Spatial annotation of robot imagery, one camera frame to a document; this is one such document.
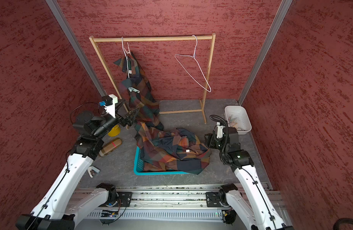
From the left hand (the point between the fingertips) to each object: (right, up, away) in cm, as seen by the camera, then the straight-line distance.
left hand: (131, 106), depth 65 cm
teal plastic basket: (0, -33, +13) cm, 36 cm away
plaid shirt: (-5, +11, +35) cm, 37 cm away
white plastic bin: (+68, -6, +44) cm, 81 cm away
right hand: (+38, -17, +12) cm, 43 cm away
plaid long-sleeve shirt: (+22, -23, +11) cm, 33 cm away
